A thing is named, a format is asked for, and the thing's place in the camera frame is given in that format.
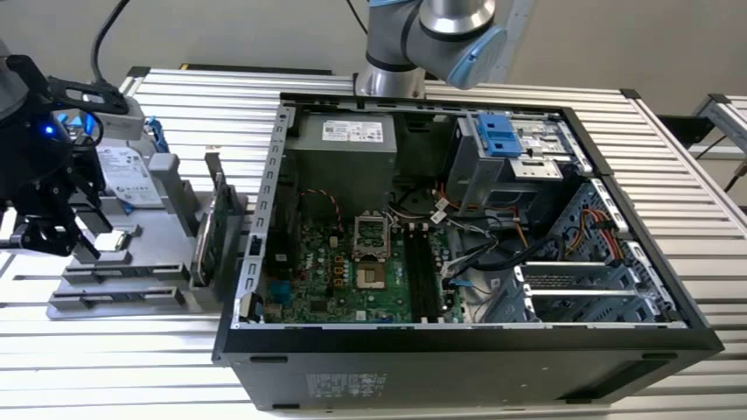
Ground green motherboard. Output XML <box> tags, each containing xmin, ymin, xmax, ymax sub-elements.
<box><xmin>261</xmin><ymin>213</ymin><xmax>468</xmax><ymax>326</ymax></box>

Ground black round cable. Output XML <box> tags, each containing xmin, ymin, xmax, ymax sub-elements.
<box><xmin>465</xmin><ymin>234</ymin><xmax>563</xmax><ymax>272</ymax></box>

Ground black case fan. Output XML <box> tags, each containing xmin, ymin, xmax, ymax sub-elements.
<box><xmin>265</xmin><ymin>183</ymin><xmax>300</xmax><ymax>281</ymax></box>

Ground black RAM slot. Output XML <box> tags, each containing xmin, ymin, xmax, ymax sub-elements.
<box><xmin>420</xmin><ymin>222</ymin><xmax>441</xmax><ymax>325</ymax></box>
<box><xmin>427</xmin><ymin>222</ymin><xmax>448</xmax><ymax>325</ymax></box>
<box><xmin>405</xmin><ymin>222</ymin><xmax>425</xmax><ymax>325</ymax></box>
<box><xmin>412</xmin><ymin>222</ymin><xmax>433</xmax><ymax>325</ymax></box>

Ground orange red yellow wire bundle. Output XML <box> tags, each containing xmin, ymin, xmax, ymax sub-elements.
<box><xmin>556</xmin><ymin>207</ymin><xmax>631</xmax><ymax>269</ymax></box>

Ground wire locking lever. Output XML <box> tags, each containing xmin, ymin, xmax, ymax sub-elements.
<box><xmin>387</xmin><ymin>209</ymin><xmax>401</xmax><ymax>260</ymax></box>

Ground black white green wire bundle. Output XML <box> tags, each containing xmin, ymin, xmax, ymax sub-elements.
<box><xmin>385</xmin><ymin>192</ymin><xmax>503</xmax><ymax>281</ymax></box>

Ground blue plastic drive latch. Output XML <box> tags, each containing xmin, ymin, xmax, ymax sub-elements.
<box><xmin>475</xmin><ymin>114</ymin><xmax>521</xmax><ymax>158</ymax></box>

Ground grey power supply box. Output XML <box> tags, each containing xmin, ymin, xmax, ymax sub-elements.
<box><xmin>284</xmin><ymin>111</ymin><xmax>399</xmax><ymax>228</ymax></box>

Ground grey metal disk bay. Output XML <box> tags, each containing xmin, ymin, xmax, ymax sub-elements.
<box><xmin>512</xmin><ymin>260</ymin><xmax>672</xmax><ymax>326</ymax></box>

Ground black box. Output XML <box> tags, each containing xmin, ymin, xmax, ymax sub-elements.
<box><xmin>652</xmin><ymin>114</ymin><xmax>716</xmax><ymax>145</ymax></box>

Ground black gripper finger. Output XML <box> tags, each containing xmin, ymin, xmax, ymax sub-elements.
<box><xmin>69</xmin><ymin>169</ymin><xmax>117</xmax><ymax>260</ymax></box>
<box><xmin>0</xmin><ymin>207</ymin><xmax>81</xmax><ymax>259</ymax></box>

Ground hard disk in blue carrier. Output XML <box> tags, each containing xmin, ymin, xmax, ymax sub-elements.
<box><xmin>57</xmin><ymin>111</ymin><xmax>170</xmax><ymax>215</ymax></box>

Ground blue expansion slot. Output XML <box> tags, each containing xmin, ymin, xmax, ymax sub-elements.
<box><xmin>266</xmin><ymin>281</ymin><xmax>293</xmax><ymax>307</ymax></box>

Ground aluminium slatted side table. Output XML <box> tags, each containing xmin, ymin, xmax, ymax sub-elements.
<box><xmin>691</xmin><ymin>92</ymin><xmax>747</xmax><ymax>154</ymax></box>

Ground grey parts rack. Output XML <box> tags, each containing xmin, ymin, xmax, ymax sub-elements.
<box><xmin>44</xmin><ymin>152</ymin><xmax>249</xmax><ymax>323</ymax></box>

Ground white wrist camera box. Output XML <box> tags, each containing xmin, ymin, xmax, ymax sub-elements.
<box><xmin>92</xmin><ymin>96</ymin><xmax>145</xmax><ymax>142</ymax></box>

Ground black open PC case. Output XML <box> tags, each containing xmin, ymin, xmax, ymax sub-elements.
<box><xmin>209</xmin><ymin>90</ymin><xmax>724</xmax><ymax>412</ymax></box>

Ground silver CPU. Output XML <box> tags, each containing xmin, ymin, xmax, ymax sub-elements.
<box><xmin>96</xmin><ymin>230</ymin><xmax>130</xmax><ymax>254</ymax></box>

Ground green graphics card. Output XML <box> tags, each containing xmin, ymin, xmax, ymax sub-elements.
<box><xmin>189</xmin><ymin>146</ymin><xmax>240</xmax><ymax>290</ymax></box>

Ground CPU socket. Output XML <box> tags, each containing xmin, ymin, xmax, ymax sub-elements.
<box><xmin>353</xmin><ymin>258</ymin><xmax>391</xmax><ymax>293</ymax></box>

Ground blue RAM stick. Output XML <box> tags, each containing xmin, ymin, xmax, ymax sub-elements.
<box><xmin>54</xmin><ymin>291</ymin><xmax>182</xmax><ymax>305</ymax></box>

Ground grey metal drive cage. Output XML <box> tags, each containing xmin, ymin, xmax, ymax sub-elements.
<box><xmin>447</xmin><ymin>111</ymin><xmax>592</xmax><ymax>218</ymax></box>

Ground metal socket cover frame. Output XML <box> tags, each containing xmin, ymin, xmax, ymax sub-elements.
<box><xmin>352</xmin><ymin>210</ymin><xmax>391</xmax><ymax>260</ymax></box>

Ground black camera bracket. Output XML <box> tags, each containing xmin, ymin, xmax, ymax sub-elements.
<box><xmin>45</xmin><ymin>74</ymin><xmax>130</xmax><ymax>116</ymax></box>

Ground orange wires with black connector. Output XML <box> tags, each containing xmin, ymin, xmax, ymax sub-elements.
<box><xmin>433</xmin><ymin>181</ymin><xmax>531</xmax><ymax>249</ymax></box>

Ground twisted multicolour fan wire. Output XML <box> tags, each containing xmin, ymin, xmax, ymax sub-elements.
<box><xmin>297</xmin><ymin>188</ymin><xmax>347</xmax><ymax>233</ymax></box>

